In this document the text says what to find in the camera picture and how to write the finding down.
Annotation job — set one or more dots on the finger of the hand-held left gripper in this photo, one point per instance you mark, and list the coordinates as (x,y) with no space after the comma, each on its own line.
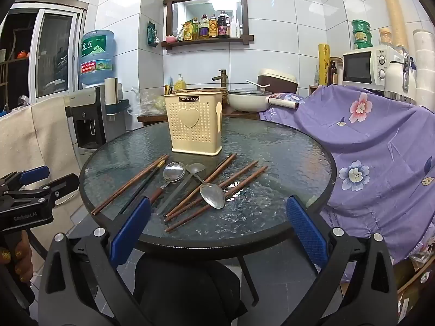
(34,174)
(63,183)

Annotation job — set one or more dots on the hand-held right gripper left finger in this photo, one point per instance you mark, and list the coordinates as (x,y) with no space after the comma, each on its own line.
(131,232)

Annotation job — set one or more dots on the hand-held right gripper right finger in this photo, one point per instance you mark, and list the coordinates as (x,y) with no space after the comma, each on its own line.
(306,231)

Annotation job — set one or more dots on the all-steel spoon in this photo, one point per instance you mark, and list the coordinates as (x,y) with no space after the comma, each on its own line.
(212,197)

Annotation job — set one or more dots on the dark grey metal ladle spoon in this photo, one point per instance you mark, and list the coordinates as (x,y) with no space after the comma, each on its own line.
(195,168)

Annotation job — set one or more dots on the cream plastic utensil holder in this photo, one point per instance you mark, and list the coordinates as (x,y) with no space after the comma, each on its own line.
(193,135)

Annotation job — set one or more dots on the person's left hand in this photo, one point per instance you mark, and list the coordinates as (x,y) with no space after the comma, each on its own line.
(20,258)

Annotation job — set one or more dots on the beige cloth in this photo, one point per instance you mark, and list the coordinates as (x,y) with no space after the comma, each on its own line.
(40,135)

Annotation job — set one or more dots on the grey water dispenser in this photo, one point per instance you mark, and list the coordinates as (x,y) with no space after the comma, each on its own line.
(85,125)

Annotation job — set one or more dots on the white paper cup stack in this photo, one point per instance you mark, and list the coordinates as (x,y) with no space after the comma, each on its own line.
(110,90)

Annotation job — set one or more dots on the purple floral cloth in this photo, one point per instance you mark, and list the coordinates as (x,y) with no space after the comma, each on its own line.
(373,149)

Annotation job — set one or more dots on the clear plastic bag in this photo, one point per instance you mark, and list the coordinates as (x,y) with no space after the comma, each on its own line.
(149,102)

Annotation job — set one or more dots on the small orange pot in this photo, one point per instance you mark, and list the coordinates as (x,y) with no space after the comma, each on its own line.
(22,54)

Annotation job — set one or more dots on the aluminium sliding window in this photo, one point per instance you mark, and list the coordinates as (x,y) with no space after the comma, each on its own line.
(54,51)

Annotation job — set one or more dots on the blue water cooler bottle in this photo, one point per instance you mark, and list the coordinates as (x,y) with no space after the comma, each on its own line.
(97,57)

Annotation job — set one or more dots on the small wooden crate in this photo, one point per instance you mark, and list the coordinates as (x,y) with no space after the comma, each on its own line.
(313,90)

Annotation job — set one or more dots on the cream cooking pot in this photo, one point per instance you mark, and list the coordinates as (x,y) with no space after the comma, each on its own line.
(244,103)

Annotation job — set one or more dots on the glass pot lid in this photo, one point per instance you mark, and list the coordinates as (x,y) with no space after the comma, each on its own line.
(249,92)

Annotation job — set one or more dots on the yellow dish soap bottle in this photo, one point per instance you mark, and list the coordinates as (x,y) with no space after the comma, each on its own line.
(180,84)

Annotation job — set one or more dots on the brown and cream rice cooker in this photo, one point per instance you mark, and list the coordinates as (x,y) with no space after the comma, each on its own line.
(282,78)

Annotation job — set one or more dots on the white rice paddle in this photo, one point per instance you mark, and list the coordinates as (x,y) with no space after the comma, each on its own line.
(256,84)

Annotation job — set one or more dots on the brown glass bottle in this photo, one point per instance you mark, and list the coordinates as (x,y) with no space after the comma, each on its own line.
(332,74)

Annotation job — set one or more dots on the woven pattern wash basin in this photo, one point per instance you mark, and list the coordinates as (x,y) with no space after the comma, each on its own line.
(225,92)

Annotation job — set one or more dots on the white microwave oven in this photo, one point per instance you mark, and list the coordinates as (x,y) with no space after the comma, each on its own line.
(356,68)

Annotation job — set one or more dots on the yellow wrapped roll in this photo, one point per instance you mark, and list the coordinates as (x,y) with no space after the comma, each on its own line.
(324,61)

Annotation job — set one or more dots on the green hanging packet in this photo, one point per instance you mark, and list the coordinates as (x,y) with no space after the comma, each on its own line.
(152,34)

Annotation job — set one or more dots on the bronze faucet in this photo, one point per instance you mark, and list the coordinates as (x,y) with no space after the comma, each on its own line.
(221,76)

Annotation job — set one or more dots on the white thermos jug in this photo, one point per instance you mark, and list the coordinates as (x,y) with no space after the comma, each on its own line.
(396,78)

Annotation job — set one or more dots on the small pink bowl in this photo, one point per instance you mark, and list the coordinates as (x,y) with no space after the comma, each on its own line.
(170,38)

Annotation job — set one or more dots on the yellow seasoning packet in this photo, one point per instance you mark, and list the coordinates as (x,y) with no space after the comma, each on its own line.
(185,31)

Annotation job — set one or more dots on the stack of white tubs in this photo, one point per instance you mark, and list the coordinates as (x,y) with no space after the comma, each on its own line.
(424,68)

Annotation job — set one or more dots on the oil bottle with green label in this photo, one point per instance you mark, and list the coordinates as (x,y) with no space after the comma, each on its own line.
(195,29)

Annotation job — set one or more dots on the oil bottle with purple label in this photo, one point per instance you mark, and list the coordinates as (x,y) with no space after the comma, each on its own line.
(204,27)

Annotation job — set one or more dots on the small white bottle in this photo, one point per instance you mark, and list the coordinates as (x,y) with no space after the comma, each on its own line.
(239,30)

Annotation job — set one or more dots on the tall white bottle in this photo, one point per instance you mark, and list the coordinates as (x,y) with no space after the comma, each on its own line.
(233,28)

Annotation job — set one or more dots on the oil bottle with yellow label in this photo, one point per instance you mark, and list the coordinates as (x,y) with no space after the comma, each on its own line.
(213,26)

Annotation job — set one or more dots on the dark soy sauce bottle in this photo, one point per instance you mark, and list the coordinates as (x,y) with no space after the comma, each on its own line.
(223,24)

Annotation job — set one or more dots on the wooden framed mirror shelf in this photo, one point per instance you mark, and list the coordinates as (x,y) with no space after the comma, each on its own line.
(204,6)

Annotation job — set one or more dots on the tall beige paper cup stack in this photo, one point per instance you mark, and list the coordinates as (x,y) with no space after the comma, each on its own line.
(394,13)

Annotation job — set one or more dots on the teal wall holder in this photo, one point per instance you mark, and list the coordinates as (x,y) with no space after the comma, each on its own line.
(117,107)

